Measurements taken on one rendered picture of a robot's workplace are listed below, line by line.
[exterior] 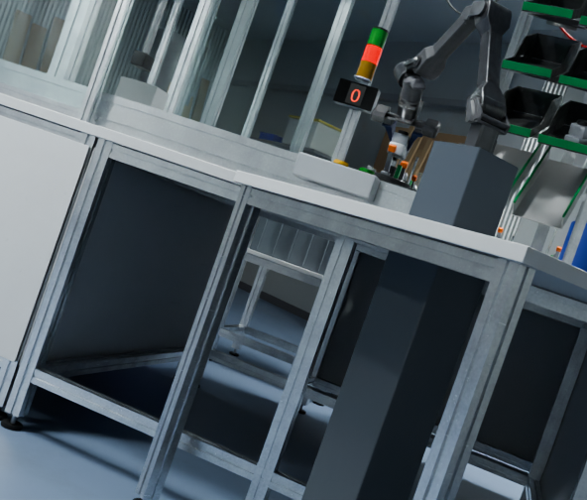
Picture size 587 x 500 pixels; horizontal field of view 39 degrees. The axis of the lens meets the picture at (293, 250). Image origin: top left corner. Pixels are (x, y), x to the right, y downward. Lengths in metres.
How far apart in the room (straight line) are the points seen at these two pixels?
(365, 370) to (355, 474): 0.22
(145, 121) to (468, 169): 0.97
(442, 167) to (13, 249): 1.22
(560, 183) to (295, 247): 2.18
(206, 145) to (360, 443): 0.92
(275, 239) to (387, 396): 2.57
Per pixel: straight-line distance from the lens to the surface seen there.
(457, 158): 1.83
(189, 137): 2.29
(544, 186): 2.29
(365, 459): 1.81
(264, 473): 2.13
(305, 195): 1.79
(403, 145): 2.29
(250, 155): 2.22
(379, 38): 2.51
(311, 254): 4.23
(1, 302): 2.44
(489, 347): 1.38
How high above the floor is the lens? 0.75
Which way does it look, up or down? 1 degrees down
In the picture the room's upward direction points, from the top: 19 degrees clockwise
